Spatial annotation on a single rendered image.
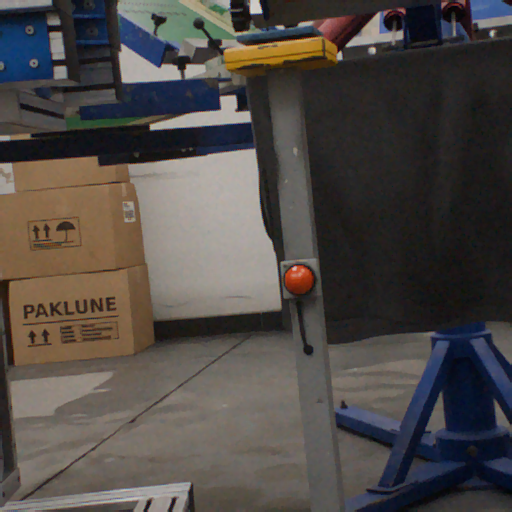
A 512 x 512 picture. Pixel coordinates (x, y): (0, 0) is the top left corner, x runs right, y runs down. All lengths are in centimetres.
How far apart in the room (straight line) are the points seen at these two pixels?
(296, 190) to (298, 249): 8
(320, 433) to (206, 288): 509
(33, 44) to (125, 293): 466
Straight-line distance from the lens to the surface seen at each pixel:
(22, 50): 184
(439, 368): 326
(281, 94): 173
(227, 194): 677
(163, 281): 688
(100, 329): 649
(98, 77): 228
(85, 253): 648
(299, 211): 172
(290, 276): 169
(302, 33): 170
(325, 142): 200
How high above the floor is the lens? 78
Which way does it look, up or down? 3 degrees down
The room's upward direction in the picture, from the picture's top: 6 degrees counter-clockwise
